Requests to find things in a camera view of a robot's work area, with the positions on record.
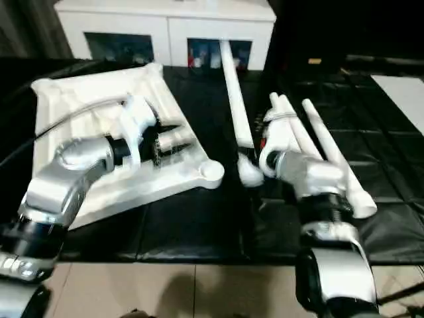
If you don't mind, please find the white plastic table leg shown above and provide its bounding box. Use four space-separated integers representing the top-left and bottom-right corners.
268 92 299 153
220 38 266 188
278 94 319 156
301 99 378 219

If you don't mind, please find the white plastic table top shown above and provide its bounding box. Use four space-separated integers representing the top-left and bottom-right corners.
30 62 226 231

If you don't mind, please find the black mat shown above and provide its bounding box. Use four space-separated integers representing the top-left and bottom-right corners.
0 58 424 266

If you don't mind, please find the white cabinet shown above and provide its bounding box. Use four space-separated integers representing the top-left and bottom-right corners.
54 0 278 70

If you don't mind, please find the black side table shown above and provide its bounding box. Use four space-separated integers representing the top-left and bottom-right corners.
344 54 424 77

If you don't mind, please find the white flat board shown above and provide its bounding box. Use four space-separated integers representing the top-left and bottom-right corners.
370 74 424 133

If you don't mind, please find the grey curtain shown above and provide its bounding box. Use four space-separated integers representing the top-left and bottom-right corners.
0 0 74 60

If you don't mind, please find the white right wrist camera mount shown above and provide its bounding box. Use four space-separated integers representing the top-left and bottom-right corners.
258 111 299 178

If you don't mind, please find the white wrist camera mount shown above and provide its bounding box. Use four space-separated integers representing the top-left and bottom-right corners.
115 94 160 166
258 111 299 178

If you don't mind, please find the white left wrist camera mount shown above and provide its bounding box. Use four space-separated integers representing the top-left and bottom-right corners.
115 94 160 166

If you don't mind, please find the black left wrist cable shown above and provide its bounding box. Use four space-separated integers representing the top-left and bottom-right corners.
0 94 129 166

